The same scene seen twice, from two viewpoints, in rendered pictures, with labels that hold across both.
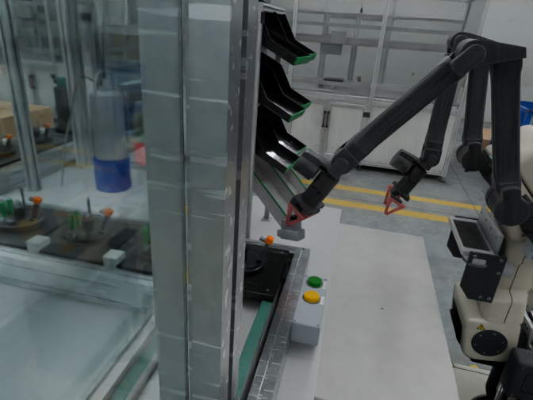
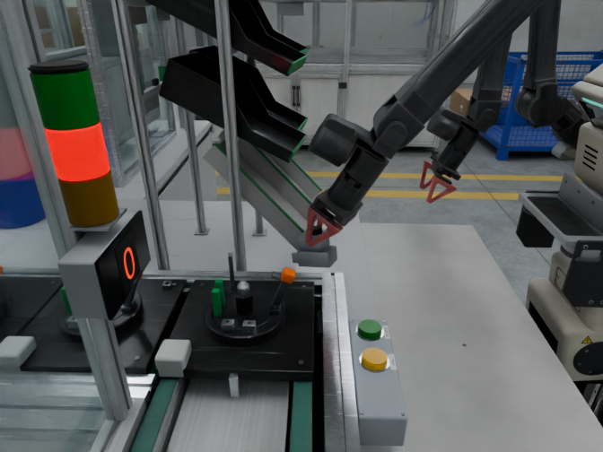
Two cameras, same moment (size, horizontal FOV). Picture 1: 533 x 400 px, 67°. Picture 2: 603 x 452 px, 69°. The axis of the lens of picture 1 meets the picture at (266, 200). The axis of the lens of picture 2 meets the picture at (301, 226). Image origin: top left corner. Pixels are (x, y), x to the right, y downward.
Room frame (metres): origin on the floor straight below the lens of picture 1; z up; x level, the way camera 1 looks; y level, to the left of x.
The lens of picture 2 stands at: (0.37, 0.06, 1.47)
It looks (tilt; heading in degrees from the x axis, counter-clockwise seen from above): 27 degrees down; 350
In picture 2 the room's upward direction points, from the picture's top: straight up
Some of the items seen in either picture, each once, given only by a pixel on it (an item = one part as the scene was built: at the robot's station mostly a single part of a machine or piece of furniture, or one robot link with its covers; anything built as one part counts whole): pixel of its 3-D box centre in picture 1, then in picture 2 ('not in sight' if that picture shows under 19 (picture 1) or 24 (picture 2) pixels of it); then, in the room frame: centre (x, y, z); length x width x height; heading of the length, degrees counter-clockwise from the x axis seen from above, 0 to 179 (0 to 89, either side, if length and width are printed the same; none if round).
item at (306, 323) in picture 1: (310, 307); (372, 375); (0.86, -0.14, 0.93); 0.21 x 0.07 x 0.06; 169
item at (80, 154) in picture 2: not in sight; (78, 149); (0.83, 0.21, 1.33); 0.05 x 0.05 x 0.05
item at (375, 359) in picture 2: (311, 298); (374, 360); (0.86, -0.14, 0.96); 0.04 x 0.04 x 0.02
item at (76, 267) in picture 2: not in sight; (88, 188); (0.83, 0.21, 1.29); 0.12 x 0.05 x 0.25; 169
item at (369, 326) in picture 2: (314, 282); (369, 330); (0.93, -0.15, 0.96); 0.04 x 0.04 x 0.02
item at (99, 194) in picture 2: not in sight; (90, 195); (0.83, 0.21, 1.28); 0.05 x 0.05 x 0.05
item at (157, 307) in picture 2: not in sight; (96, 296); (1.04, 0.31, 1.01); 0.24 x 0.24 x 0.13; 79
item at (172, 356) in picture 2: not in sight; (174, 358); (0.91, 0.17, 0.97); 0.05 x 0.05 x 0.04; 79
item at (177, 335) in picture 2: (241, 266); (246, 323); (0.99, 0.06, 0.96); 0.24 x 0.24 x 0.02; 79
